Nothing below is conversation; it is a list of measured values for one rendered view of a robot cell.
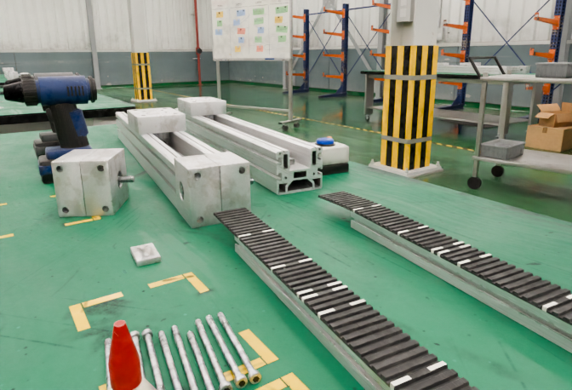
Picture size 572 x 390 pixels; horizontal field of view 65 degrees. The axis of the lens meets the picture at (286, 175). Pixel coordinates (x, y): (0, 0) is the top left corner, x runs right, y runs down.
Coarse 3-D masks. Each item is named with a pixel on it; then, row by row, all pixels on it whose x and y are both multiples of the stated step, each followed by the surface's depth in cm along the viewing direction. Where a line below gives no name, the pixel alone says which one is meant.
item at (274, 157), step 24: (192, 120) 133; (216, 120) 136; (240, 120) 123; (216, 144) 119; (240, 144) 103; (264, 144) 90; (288, 144) 95; (312, 144) 90; (264, 168) 89; (288, 168) 85; (312, 168) 88; (288, 192) 86
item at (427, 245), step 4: (448, 236) 57; (432, 240) 56; (436, 240) 56; (440, 240) 56; (444, 240) 56; (448, 240) 56; (452, 240) 56; (456, 240) 56; (420, 244) 55; (424, 244) 55; (428, 244) 55; (432, 244) 54; (436, 244) 54; (440, 244) 55; (444, 244) 55; (424, 248) 54; (428, 248) 54; (432, 248) 54
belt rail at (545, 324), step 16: (352, 224) 69; (368, 224) 65; (384, 240) 62; (400, 240) 59; (416, 256) 57; (432, 256) 54; (432, 272) 54; (448, 272) 52; (464, 272) 50; (464, 288) 50; (480, 288) 49; (496, 288) 46; (496, 304) 46; (512, 304) 45; (528, 304) 43; (528, 320) 43; (544, 320) 43; (560, 320) 40; (544, 336) 42; (560, 336) 41
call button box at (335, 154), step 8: (320, 144) 101; (336, 144) 102; (328, 152) 98; (336, 152) 99; (344, 152) 100; (328, 160) 98; (336, 160) 99; (344, 160) 100; (328, 168) 99; (336, 168) 100; (344, 168) 101
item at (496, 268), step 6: (492, 264) 49; (498, 264) 49; (504, 264) 50; (510, 264) 49; (474, 270) 48; (480, 270) 48; (486, 270) 48; (492, 270) 48; (498, 270) 48; (504, 270) 48; (510, 270) 48; (480, 276) 47; (486, 276) 47
